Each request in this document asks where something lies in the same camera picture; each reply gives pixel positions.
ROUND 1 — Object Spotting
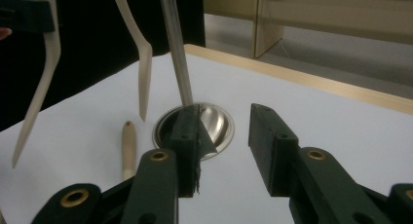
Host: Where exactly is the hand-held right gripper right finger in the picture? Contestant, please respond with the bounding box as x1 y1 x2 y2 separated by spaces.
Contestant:
247 102 394 224

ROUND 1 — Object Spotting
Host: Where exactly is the black curtain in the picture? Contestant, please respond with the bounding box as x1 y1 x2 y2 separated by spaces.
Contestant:
0 0 207 131

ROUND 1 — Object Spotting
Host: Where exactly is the light wooden shelf unit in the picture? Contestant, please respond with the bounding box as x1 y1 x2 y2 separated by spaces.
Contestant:
204 0 413 59

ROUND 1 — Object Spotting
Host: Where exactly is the beige slotted skimmer wooden handle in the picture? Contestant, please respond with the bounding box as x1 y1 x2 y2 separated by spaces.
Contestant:
121 121 137 181

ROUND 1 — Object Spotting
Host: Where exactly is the light wooden table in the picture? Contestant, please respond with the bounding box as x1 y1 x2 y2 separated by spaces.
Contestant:
184 43 413 116

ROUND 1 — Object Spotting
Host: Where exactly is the steel utensil stand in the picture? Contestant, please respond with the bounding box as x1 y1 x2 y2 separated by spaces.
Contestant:
152 0 236 162

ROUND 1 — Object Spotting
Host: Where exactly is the beige spatula with wooden handle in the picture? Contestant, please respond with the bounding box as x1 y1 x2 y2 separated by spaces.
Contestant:
111 0 154 122
12 0 62 169

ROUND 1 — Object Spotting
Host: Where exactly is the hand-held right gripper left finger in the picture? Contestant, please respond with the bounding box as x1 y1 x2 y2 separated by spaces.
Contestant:
121 103 218 224

